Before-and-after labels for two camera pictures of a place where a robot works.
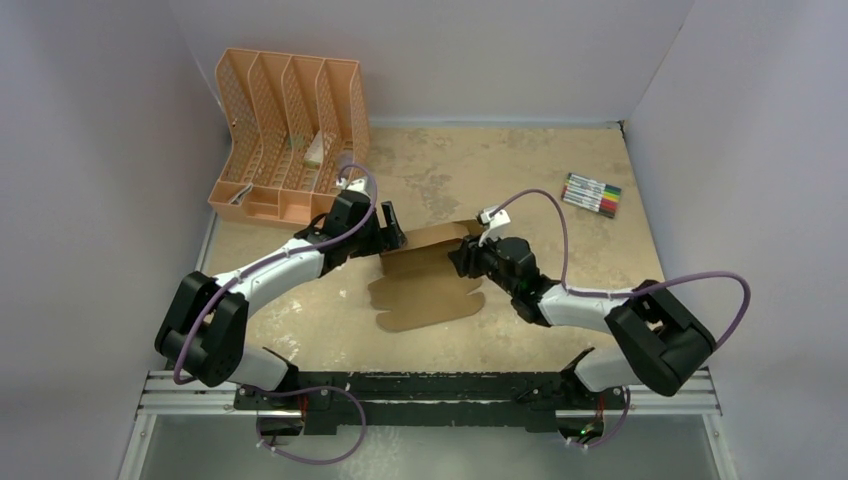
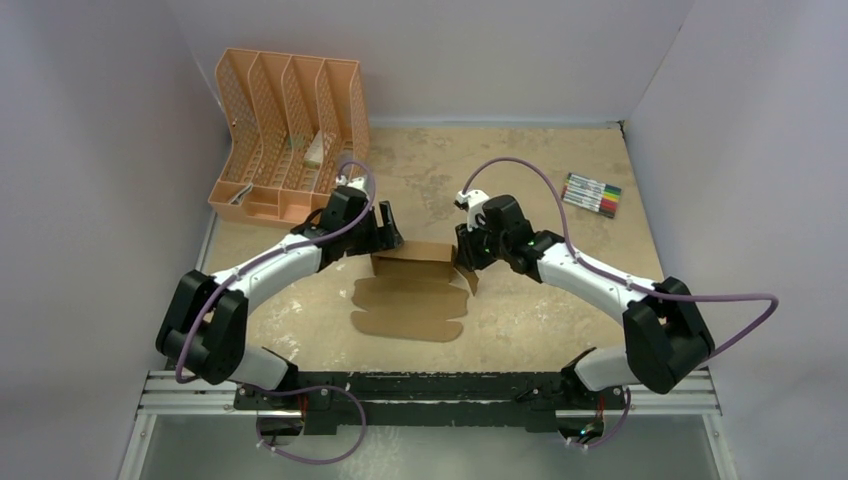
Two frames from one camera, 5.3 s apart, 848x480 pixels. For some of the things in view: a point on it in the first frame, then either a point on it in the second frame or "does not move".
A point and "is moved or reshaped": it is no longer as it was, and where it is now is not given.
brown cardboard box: x=420 y=284 is moved or reshaped
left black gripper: x=384 y=239 does not move
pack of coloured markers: x=595 y=195 does not move
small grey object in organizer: x=343 y=160 does not move
